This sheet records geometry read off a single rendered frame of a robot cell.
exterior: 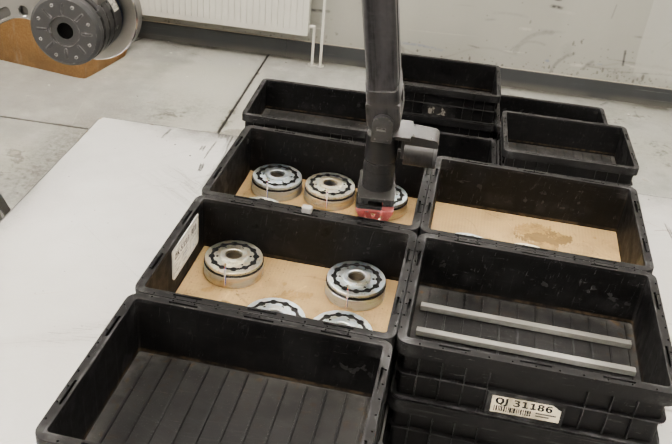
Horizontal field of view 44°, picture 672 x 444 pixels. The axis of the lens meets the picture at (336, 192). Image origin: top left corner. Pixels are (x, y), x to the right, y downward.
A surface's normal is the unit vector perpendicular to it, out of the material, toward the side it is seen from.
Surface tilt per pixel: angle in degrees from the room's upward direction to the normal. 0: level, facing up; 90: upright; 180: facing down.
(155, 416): 0
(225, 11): 90
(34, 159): 0
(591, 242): 0
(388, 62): 102
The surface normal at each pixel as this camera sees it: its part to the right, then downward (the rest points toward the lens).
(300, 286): 0.07, -0.86
